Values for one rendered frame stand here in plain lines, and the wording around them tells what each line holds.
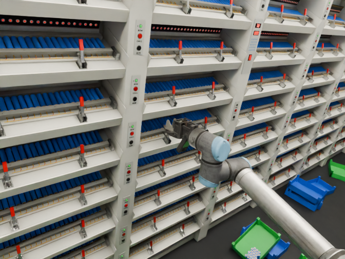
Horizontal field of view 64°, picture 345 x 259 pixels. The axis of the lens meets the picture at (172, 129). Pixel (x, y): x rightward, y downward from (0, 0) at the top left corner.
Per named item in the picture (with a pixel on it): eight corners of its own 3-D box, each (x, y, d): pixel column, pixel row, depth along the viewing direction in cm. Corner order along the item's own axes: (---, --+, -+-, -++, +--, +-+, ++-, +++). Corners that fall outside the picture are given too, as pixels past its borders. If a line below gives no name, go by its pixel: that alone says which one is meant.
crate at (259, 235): (253, 269, 190) (253, 264, 184) (231, 248, 203) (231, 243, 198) (280, 240, 201) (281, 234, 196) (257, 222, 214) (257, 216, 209)
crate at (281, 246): (287, 250, 208) (290, 243, 205) (272, 263, 196) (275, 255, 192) (254, 224, 228) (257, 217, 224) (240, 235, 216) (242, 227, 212)
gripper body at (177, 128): (184, 116, 129) (202, 124, 121) (183, 133, 132) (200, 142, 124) (171, 119, 124) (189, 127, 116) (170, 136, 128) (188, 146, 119)
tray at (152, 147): (222, 134, 165) (229, 124, 159) (135, 159, 128) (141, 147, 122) (203, 111, 174) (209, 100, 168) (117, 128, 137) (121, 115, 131)
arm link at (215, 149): (214, 166, 107) (218, 142, 103) (192, 153, 116) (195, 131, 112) (230, 161, 113) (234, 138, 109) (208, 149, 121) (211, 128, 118)
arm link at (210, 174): (227, 186, 117) (232, 161, 113) (205, 191, 112) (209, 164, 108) (215, 176, 125) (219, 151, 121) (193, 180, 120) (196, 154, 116)
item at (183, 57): (237, 69, 147) (252, 47, 138) (144, 76, 110) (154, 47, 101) (215, 46, 156) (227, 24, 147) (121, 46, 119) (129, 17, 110)
